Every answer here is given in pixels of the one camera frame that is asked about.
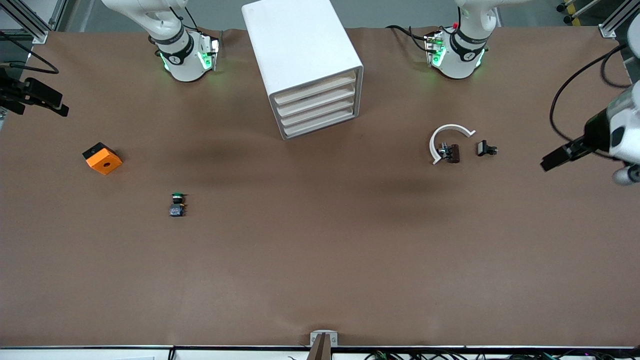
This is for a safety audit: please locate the small brown contact block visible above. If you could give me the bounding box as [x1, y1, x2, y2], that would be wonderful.
[437, 142, 461, 164]

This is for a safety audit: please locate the white curved plastic piece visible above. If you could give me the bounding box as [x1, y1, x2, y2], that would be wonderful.
[429, 123, 476, 166]

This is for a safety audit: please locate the brown table cover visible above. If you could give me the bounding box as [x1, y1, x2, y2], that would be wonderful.
[0, 27, 640, 348]

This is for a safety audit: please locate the aluminium frame profile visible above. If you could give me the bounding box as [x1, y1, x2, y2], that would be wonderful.
[0, 0, 69, 45]
[597, 0, 640, 40]

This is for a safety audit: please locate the orange black button enclosure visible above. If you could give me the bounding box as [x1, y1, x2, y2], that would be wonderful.
[82, 142, 123, 176]

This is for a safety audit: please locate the black arm base cable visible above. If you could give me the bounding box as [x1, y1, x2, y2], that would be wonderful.
[385, 24, 453, 55]
[150, 0, 198, 57]

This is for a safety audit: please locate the green push button switch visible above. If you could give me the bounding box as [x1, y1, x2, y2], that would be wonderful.
[169, 192, 188, 218]

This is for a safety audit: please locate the grey metal bracket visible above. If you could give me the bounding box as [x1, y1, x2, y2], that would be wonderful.
[309, 330, 339, 349]

